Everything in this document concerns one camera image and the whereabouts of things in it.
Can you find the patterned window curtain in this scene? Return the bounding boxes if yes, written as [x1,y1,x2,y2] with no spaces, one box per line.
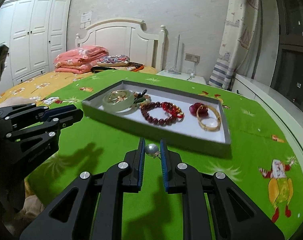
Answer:
[209,0,260,89]

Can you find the white bed headboard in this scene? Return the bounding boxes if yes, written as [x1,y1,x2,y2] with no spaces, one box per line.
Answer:
[75,17,167,73]

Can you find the red rose brooch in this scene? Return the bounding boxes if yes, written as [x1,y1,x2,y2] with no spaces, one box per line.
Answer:
[189,102,209,118]

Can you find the gold bangle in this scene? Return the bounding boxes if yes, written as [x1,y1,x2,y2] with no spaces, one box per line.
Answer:
[197,105,222,132]

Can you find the dark striped folded blanket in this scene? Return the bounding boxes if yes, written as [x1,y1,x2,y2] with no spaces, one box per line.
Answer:
[91,62,144,74]

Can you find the red string bracelet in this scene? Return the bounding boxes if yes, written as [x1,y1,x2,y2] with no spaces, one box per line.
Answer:
[161,101,185,120]

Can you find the white wardrobe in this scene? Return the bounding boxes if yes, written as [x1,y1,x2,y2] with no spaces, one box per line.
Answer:
[0,0,71,94]

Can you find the dark red bead bracelet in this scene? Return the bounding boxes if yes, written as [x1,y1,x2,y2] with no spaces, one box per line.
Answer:
[140,101,182,126]

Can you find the wall power socket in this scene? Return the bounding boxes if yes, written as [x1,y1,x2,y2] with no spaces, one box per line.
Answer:
[185,53,200,63]

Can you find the green cartoon tablecloth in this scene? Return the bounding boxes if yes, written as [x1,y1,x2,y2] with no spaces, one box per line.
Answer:
[28,70,303,239]

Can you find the white pearl earring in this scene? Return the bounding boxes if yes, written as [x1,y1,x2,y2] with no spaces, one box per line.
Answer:
[145,144,160,159]

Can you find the multicolour jade bead bracelet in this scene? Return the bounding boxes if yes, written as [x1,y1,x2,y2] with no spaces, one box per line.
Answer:
[133,91,152,106]

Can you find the green jade pendant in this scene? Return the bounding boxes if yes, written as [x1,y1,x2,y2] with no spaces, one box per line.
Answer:
[133,89,147,104]

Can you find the white nightstand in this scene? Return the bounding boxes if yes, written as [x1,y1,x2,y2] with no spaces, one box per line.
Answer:
[156,70,207,85]

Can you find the white desk lamp stand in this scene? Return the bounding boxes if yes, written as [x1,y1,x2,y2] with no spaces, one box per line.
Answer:
[168,34,181,75]

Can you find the patterned pillow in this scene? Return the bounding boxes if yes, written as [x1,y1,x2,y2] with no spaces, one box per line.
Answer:
[97,55,130,67]

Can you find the pale green jade bangle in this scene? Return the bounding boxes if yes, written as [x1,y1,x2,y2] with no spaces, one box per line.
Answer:
[102,89,135,113]

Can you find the yellow floral bedsheet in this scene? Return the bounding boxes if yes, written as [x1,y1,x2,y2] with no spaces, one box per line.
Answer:
[0,65,159,106]

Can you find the gold ring ornament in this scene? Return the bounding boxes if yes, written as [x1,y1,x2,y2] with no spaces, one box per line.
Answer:
[108,90,128,104]

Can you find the grey shallow tray box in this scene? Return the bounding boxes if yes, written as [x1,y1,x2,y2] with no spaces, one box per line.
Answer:
[81,80,232,156]

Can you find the pink folded quilt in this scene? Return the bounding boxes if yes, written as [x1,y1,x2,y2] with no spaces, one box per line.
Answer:
[54,46,109,74]

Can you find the beige plush cushion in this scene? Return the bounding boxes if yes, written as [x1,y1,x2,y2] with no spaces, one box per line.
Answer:
[0,97,36,108]

